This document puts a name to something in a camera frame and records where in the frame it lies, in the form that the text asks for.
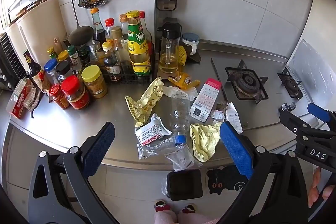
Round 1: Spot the small dark sauce bottle yellow cap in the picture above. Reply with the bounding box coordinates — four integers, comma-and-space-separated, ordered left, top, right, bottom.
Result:
101, 41, 122, 82

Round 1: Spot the black lid jar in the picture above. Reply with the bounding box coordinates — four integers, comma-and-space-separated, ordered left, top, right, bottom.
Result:
55, 60, 74, 83

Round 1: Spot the dark green spice bottle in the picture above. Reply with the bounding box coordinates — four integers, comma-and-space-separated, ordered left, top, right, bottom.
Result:
78, 47, 91, 67

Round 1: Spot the yellow printed plastic bag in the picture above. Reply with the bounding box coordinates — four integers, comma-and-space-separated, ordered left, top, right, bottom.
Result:
125, 77, 165, 128

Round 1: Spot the orange cap bottle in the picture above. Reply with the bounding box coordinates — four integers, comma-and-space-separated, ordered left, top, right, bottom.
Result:
119, 14, 130, 41

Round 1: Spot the silver foil splash guard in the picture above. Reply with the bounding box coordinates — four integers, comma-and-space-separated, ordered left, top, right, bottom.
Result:
286, 38, 336, 125

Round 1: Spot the black dish rack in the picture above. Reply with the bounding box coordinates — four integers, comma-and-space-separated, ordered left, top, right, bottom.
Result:
0, 32, 27, 91

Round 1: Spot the green cap spice bottle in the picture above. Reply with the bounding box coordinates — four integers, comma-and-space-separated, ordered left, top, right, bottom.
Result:
67, 45, 82, 75

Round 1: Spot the small clear plastic bag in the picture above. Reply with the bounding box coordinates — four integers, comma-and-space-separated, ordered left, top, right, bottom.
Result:
165, 147, 203, 172

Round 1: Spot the clear plastic bottle blue cap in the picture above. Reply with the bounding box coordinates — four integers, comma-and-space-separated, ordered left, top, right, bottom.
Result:
170, 91, 191, 147

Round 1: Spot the cream cutting board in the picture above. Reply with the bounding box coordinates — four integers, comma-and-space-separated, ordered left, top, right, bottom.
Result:
6, 0, 67, 59

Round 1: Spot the glass oil jug black lid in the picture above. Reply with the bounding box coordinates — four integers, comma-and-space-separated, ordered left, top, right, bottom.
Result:
157, 22, 182, 74

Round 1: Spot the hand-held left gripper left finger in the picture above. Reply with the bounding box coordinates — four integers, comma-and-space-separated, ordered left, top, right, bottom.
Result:
28, 122, 117, 224

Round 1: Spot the small red cap bottle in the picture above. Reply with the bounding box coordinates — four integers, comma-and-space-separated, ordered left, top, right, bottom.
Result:
105, 18, 116, 43

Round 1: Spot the small red lid chili jar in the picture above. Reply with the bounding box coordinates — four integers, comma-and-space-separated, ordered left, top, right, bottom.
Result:
49, 83, 70, 110

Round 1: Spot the checked pot holder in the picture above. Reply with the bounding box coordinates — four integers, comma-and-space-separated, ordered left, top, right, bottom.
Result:
23, 87, 43, 119

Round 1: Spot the small clear labelled packet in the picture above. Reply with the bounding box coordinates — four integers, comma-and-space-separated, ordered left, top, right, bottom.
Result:
212, 101, 229, 120

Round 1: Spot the white snack packet red label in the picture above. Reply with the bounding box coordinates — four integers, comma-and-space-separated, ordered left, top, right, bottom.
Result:
135, 113, 173, 146

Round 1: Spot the glass jar blue lid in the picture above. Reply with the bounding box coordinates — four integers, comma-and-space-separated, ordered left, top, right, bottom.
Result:
182, 32, 200, 55

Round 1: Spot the black burner grate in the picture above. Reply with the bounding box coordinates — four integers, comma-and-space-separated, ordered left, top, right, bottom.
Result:
277, 67, 304, 100

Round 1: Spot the person's right hand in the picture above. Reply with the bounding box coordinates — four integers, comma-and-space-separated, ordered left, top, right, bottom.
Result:
308, 168, 336, 209

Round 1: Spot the gas stove burner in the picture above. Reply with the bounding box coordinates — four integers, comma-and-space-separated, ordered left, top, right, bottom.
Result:
225, 59, 270, 104

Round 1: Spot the black trash bin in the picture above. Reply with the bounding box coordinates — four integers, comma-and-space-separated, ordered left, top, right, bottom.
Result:
161, 169, 205, 201

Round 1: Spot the white and pink carton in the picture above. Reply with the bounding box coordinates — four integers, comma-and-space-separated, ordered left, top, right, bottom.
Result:
190, 78, 221, 123

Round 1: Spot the black wire basket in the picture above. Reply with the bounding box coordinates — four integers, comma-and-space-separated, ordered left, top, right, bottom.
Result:
98, 63, 153, 84

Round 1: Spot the steel gas stove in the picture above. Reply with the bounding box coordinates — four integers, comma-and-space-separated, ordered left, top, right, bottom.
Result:
211, 57, 314, 133

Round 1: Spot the yellow foam fruit net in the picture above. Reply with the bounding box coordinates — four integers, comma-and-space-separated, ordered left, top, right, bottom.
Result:
178, 45, 189, 66

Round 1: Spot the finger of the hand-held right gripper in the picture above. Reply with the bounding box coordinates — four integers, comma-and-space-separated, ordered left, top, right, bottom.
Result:
279, 103, 336, 141
308, 103, 336, 131

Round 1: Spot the grey wall seasoning box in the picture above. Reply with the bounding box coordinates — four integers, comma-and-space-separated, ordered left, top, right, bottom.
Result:
157, 0, 179, 11
161, 17, 182, 30

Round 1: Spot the red box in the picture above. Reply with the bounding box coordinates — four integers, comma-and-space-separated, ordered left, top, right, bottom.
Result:
9, 77, 34, 120

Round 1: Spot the orange snack wrapper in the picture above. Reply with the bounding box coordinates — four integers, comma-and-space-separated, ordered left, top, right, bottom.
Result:
167, 72, 198, 91

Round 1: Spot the large soy sauce bottle red cap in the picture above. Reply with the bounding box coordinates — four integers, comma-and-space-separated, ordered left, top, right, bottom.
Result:
139, 10, 153, 59

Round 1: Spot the green label bottle yellow cap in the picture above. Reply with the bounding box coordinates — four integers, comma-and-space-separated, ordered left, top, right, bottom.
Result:
126, 10, 152, 77

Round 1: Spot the dark brown vinegar bottle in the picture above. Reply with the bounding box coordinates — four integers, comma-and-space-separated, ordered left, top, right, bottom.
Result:
22, 50, 46, 91

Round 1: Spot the clear plastic wrapper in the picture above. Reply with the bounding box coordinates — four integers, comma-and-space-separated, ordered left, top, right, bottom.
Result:
138, 139, 174, 160

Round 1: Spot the dark sauce bottle gold cap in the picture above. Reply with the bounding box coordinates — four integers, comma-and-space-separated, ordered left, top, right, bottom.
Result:
90, 8, 106, 45

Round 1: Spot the small white packet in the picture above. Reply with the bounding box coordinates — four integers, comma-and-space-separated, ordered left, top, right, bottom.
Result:
226, 102, 244, 134

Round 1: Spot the red patterned slipper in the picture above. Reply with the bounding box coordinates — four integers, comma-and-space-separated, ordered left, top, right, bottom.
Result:
181, 203, 197, 214
154, 200, 172, 213

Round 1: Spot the large red lid jar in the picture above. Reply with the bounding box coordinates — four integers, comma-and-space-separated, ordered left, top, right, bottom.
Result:
61, 75, 91, 111

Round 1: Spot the small yellow lid jar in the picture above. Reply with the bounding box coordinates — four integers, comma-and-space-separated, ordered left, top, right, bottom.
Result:
57, 50, 70, 63

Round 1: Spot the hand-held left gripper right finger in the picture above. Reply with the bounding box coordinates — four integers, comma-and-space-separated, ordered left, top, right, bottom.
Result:
215, 121, 309, 224

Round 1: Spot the pale yellow wrapper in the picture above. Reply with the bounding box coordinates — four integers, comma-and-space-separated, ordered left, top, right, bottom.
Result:
189, 122, 222, 163

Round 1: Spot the black cat floor mat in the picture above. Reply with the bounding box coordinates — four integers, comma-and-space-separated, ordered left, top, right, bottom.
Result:
205, 165, 250, 196

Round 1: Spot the clear bottle brown cap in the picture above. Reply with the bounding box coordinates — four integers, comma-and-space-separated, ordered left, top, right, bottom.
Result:
110, 26, 132, 67

